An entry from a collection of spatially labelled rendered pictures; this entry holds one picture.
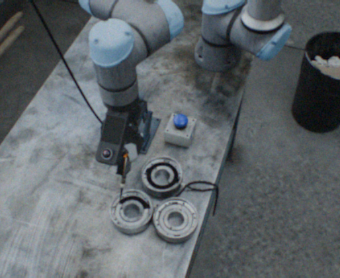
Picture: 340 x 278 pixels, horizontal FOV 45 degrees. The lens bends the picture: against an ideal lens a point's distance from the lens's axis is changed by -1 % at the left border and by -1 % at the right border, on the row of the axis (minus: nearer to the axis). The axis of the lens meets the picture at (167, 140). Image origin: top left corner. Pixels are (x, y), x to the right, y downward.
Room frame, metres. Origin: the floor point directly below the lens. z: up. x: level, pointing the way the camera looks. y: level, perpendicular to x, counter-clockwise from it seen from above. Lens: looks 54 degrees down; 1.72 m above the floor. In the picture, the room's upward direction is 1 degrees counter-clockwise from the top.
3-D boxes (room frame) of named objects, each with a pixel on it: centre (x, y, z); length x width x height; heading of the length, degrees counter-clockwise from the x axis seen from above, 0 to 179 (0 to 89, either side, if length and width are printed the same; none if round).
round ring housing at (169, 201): (0.42, -0.02, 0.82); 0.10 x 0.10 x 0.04
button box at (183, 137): (0.70, -0.04, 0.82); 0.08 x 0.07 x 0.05; 160
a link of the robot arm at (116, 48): (0.55, 0.09, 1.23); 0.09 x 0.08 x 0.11; 136
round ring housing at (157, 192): (0.54, 0.01, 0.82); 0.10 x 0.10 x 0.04
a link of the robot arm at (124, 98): (0.55, 0.09, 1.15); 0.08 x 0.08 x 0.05
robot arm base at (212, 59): (1.01, -0.17, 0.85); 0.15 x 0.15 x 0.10
